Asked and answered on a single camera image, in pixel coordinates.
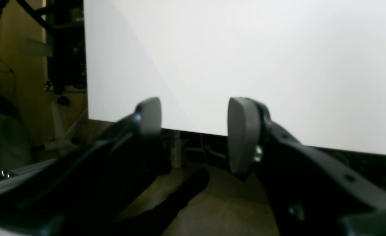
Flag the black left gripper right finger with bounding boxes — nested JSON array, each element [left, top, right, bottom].
[[227, 97, 386, 236]]

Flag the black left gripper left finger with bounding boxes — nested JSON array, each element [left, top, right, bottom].
[[0, 97, 162, 236]]

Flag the aluminium frame rail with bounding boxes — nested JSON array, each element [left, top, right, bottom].
[[0, 159, 57, 194]]

